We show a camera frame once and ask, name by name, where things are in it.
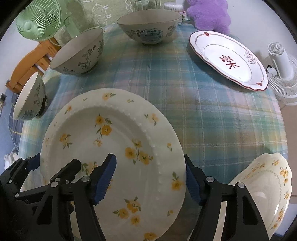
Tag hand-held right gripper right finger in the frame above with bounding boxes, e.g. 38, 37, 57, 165
184, 154, 270, 241

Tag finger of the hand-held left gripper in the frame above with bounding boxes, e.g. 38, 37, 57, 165
22, 153, 42, 173
48, 158, 82, 187

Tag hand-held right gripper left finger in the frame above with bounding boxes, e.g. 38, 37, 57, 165
30, 153, 117, 241

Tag yellow floral white plate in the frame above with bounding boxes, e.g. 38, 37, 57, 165
40, 88, 187, 241

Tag medium floral sprig bowl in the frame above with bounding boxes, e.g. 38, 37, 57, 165
49, 27, 104, 76

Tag red-rimmed white plate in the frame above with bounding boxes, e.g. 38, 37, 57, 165
188, 30, 270, 91

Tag pile of white cloths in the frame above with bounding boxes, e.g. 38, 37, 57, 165
4, 150, 22, 172

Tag grey striped cloth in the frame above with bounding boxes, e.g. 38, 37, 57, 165
0, 88, 24, 163

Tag small dark-footed floral bowl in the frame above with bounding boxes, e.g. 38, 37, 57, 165
13, 72, 48, 120

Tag scalloped yellow floral bowl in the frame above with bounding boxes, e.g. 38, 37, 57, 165
229, 152, 292, 240

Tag plaid tablecloth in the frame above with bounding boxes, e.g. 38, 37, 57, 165
19, 20, 289, 241

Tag green desk fan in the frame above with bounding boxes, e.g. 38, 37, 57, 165
16, 0, 86, 47

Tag white desk fan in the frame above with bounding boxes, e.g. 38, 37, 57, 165
267, 42, 297, 99

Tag large blue print bowl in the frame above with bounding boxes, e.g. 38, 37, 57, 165
116, 10, 182, 45

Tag purple plush toy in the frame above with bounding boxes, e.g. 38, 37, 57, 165
187, 0, 231, 35

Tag cotton swab box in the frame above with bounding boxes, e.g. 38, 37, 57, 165
164, 3, 184, 11

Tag glass jar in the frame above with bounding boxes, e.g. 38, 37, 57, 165
130, 0, 161, 11

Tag green printed wall cloth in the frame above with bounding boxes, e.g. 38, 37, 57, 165
53, 0, 193, 28

